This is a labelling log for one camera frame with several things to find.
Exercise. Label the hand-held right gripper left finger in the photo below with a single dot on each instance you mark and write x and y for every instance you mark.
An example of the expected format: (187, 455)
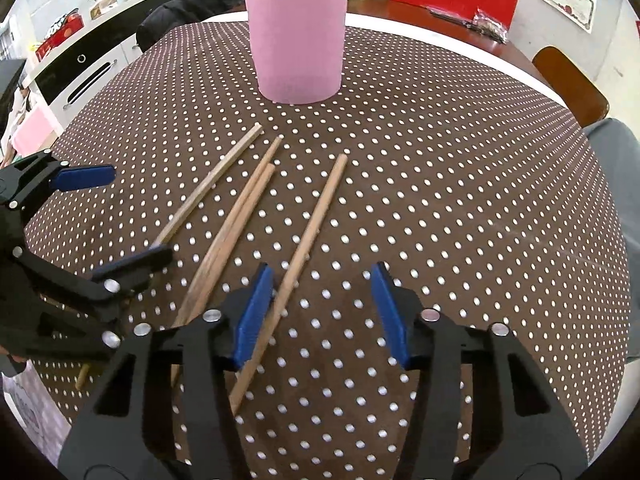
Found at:
(252, 320)

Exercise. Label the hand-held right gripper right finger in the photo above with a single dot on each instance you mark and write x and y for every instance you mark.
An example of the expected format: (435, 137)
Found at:
(392, 320)

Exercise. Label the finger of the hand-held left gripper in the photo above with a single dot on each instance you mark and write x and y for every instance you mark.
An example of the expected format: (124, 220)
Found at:
(82, 177)
(135, 265)

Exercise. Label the wooden chopstick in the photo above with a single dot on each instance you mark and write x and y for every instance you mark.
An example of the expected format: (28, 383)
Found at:
(220, 172)
(255, 195)
(270, 152)
(320, 205)

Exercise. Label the pink cup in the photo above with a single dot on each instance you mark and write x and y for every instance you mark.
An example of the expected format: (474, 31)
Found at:
(295, 45)

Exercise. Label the pink box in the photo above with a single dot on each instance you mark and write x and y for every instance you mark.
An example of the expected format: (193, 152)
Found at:
(32, 132)

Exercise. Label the white cabinet with black top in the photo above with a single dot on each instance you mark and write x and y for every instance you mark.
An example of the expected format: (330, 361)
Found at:
(90, 85)

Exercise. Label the row of red boxes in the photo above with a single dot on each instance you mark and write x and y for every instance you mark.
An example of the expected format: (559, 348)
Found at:
(65, 35)

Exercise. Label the brown dotted tablecloth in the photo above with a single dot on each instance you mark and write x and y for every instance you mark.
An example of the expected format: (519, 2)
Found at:
(450, 185)

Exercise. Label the black jacket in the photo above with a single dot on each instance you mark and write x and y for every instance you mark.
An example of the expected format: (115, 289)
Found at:
(195, 10)

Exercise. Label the brown wooden chair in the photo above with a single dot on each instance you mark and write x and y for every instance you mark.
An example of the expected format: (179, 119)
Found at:
(567, 85)

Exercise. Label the brown wooden table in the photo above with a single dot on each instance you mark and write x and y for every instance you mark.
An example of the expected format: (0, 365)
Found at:
(400, 10)

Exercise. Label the black flat packet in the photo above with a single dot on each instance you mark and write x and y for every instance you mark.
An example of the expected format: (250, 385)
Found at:
(450, 15)

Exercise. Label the clear dark snack packet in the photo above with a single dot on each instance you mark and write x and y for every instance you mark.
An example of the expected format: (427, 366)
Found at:
(490, 24)

